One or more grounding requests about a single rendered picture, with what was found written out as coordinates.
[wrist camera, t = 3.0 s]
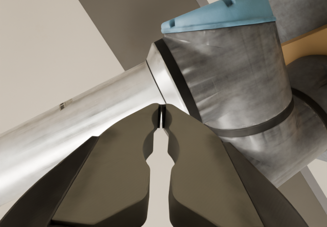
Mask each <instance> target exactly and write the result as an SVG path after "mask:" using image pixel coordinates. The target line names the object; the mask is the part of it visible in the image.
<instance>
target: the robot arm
mask: <svg viewBox="0 0 327 227"><path fill-rule="evenodd" d="M275 21H276V17H274V16H273V12H272V9H271V6H270V3H269V0H218V1H215V2H213V3H210V4H208V5H205V6H203V7H201V8H198V9H196V10H193V11H191V12H188V13H186V14H183V15H181V16H178V17H176V18H174V19H171V20H168V21H166V22H164V23H162V25H161V28H162V29H161V32H162V33H163V34H164V37H163V38H161V39H160V40H158V41H156V42H154V43H152V44H151V47H150V50H149V53H148V56H147V59H146V60H145V61H144V62H143V63H141V64H139V65H137V66H135V67H133V68H131V69H129V70H127V71H125V72H123V73H121V74H119V75H117V76H115V77H113V78H111V79H109V80H107V81H105V82H103V83H101V84H99V85H97V86H95V87H93V88H91V89H89V90H87V91H85V92H83V93H81V94H79V95H77V96H75V97H73V98H71V99H69V100H67V101H65V102H63V103H61V104H59V105H57V106H55V107H53V108H51V109H49V110H47V111H45V112H43V113H41V114H39V115H37V116H35V117H33V118H31V119H29V120H27V121H25V122H23V123H21V124H19V125H17V126H15V127H13V128H11V129H9V130H7V131H5V132H3V133H1V134H0V207H1V206H3V205H5V204H7V203H9V202H11V201H13V200H15V199H17V198H19V197H20V198H19V199H18V200H17V201H16V202H15V203H14V204H13V206H12V207H11V208H10V209H9V210H8V211H7V213H6V214H5V215H4V216H3V217H2V219H1V220H0V227H141V226H143V225H144V223H145V222H146V219H147V212H148V204H149V191H150V167H149V165H148V164H147V162H146V160H147V159H148V157H149V156H150V155H151V154H152V153H153V142H154V133H156V132H158V131H160V130H162V129H165V131H166V132H167V133H168V135H169V137H168V148H167V152H168V154H169V155H170V157H171V158H172V160H173V161H174V166H173V167H172V169H171V175H170V184H169V194H168V205H169V220H170V223H171V225H172V226H173V227H309V226H308V225H307V223H306V222H305V220H304V219H303V218H302V216H301V215H300V214H299V213H298V211H297V210H296V209H295V208H294V206H293V205H292V204H291V203H290V202H289V201H288V199H287V198H286V197H285V196H284V195H283V194H282V193H281V192H280V191H279V190H278V189H277V188H278V187H279V186H280V185H282V184H283V183H285V182H286V181H287V180H289V179H290V178H291V177H292V176H294V175H295V174H296V173H298V172H299V171H300V170H301V169H303V168H304V167H305V166H307V165H308V164H309V163H311V162H312V161H313V160H315V159H316V158H317V157H318V156H320V155H321V154H323V153H324V152H325V151H326V150H327V56H325V55H309V56H304V57H300V58H298V59H296V60H294V61H293V62H291V63H289V64H288V65H285V60H284V56H283V52H282V47H281V43H280V39H279V34H278V30H277V26H276V22H275Z"/></svg>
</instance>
